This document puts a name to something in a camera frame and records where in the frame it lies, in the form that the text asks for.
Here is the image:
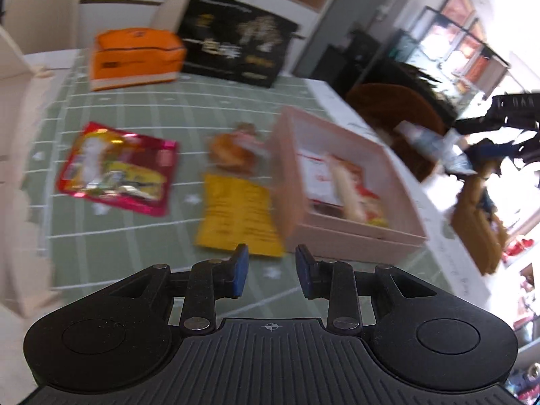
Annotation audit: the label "green checked tablecloth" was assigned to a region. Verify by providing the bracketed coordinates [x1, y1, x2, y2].
[0, 46, 513, 389]

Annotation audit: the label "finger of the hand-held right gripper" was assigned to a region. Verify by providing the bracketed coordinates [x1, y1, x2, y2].
[447, 135, 540, 176]
[455, 114, 513, 136]

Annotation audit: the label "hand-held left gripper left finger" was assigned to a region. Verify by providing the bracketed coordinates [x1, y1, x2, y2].
[107, 244, 250, 336]

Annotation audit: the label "orange cardboard box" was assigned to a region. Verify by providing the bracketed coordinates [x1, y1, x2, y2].
[90, 27, 187, 92]

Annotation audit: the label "red snack packet orange print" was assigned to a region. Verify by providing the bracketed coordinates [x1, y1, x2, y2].
[209, 123, 271, 173]

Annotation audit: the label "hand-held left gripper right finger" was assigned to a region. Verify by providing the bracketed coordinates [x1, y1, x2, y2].
[295, 245, 437, 335]

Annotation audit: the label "black printed box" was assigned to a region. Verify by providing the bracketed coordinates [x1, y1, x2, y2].
[175, 0, 298, 89]

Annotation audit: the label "brown cloth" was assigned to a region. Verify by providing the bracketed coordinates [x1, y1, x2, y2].
[451, 164, 509, 276]

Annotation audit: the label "beige chair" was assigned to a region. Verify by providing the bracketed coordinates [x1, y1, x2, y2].
[4, 0, 81, 55]

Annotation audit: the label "black metal frame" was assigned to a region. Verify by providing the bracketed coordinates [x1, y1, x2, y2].
[411, 6, 511, 93]

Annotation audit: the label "pink cardboard box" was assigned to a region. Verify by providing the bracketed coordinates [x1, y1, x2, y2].
[270, 105, 428, 264]

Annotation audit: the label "white red-edged snack packet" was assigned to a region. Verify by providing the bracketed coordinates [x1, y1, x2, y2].
[297, 147, 338, 203]

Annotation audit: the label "white snack packet dark bars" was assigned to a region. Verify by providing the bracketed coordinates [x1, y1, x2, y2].
[397, 120, 477, 173]

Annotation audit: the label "black water dispenser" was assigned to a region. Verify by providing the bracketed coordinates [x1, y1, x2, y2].
[323, 29, 382, 91]

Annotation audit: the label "yellow red cartoon snack packet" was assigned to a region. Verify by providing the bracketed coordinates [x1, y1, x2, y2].
[333, 156, 389, 226]

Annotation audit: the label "brown chair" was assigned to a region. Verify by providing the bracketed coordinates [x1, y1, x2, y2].
[346, 83, 448, 182]

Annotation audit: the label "red glossy snack packet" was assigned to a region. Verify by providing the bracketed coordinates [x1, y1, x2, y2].
[57, 122, 178, 217]

